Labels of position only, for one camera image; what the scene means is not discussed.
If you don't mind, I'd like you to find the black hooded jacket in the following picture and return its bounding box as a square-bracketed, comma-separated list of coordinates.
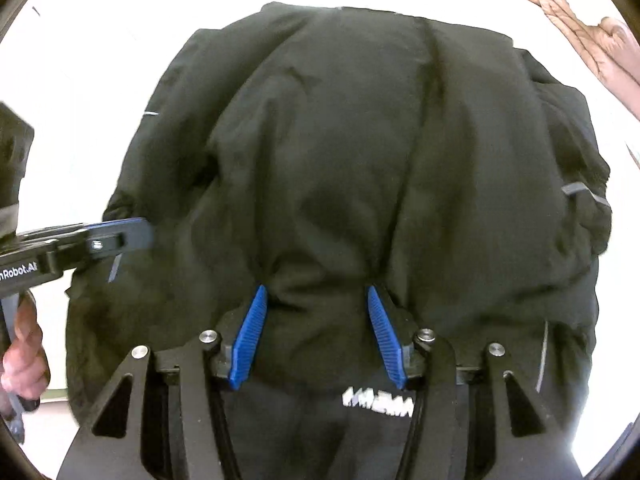
[66, 4, 611, 479]

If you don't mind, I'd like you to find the person's left hand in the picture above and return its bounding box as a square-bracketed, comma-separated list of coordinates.
[1, 292, 51, 418]

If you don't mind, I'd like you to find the folded mauve quilt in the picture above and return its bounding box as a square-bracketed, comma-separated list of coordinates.
[528, 0, 639, 119]

